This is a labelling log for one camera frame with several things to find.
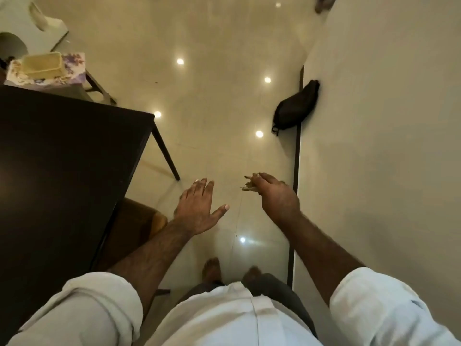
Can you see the cream plastic basket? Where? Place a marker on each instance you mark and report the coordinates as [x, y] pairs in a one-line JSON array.
[[41, 65]]

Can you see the person's right hand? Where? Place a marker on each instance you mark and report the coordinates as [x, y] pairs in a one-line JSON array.
[[279, 201]]

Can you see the small bunch of thin sticks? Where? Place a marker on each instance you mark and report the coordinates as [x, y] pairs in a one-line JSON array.
[[248, 187]]

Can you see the grey chair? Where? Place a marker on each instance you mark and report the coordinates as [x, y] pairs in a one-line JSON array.
[[10, 46]]

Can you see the person's foot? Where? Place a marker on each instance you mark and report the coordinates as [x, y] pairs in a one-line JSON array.
[[324, 2], [211, 270], [252, 274]]

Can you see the black fabric pouch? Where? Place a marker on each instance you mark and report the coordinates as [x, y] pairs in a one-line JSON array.
[[293, 109]]

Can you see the person's right foot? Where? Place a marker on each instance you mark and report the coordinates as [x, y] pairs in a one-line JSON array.
[[252, 274]]

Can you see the black table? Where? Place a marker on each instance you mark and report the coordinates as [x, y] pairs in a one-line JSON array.
[[61, 176]]

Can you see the person's left thumb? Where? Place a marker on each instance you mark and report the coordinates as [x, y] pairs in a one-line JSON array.
[[220, 211]]

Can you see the person's right forearm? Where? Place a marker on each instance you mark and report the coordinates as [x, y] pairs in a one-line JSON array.
[[320, 254]]

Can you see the person's white shirt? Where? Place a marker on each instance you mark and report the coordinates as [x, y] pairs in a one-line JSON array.
[[230, 317]]

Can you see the person's right fingers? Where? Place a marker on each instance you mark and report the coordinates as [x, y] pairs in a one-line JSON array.
[[262, 180]]

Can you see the person's dark trousers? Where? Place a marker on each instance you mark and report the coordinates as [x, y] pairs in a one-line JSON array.
[[281, 299]]

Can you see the brown wooden chair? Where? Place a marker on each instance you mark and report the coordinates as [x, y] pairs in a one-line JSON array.
[[129, 230]]

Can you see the person's left forearm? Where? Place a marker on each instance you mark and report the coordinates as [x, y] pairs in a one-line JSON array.
[[149, 254]]

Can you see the person's left hand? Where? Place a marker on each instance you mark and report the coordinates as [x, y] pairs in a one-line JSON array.
[[196, 212]]

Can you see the white plastic object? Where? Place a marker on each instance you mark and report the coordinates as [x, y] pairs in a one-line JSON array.
[[41, 19]]

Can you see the person's left foot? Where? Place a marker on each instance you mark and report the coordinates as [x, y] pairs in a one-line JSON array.
[[211, 270]]

